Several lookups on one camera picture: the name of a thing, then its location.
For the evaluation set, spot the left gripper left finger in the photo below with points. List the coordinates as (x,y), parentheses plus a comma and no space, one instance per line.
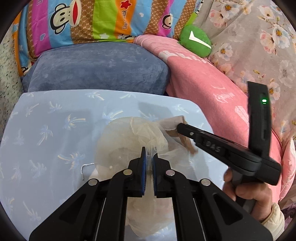
(97,210)

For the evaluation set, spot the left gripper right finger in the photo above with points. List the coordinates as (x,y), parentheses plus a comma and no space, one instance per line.
(203,211)

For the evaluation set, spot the beige sheer tulle fabric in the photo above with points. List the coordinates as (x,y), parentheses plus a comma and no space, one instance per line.
(131,143)

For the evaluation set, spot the tan nylon stocking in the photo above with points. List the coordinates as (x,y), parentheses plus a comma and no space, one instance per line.
(169,125)

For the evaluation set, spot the small grey drawstring pouch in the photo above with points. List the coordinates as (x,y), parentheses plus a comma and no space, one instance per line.
(86,170)

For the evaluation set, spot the cream jacket sleeve forearm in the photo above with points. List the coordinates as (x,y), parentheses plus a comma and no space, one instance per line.
(275,222)

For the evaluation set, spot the person's right hand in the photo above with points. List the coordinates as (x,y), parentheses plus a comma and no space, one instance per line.
(260,192)

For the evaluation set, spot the small pink white pillow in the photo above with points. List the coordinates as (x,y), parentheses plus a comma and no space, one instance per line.
(288,169)

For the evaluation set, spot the pink towel blanket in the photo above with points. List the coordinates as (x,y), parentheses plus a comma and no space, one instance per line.
(196,79)

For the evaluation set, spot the light blue palm-print cloth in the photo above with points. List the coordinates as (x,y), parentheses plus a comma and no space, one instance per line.
(51,134)

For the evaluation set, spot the grey floral bed cover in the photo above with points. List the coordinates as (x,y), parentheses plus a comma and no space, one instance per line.
(254,41)

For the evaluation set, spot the green round plush cushion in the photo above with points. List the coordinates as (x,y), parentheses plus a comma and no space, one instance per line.
(195,40)

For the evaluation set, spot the blue-grey velvet cushion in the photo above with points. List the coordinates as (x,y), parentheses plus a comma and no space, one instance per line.
(102,65)

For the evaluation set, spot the striped monkey cartoon pillow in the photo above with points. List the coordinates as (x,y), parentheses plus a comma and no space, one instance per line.
(45,24)

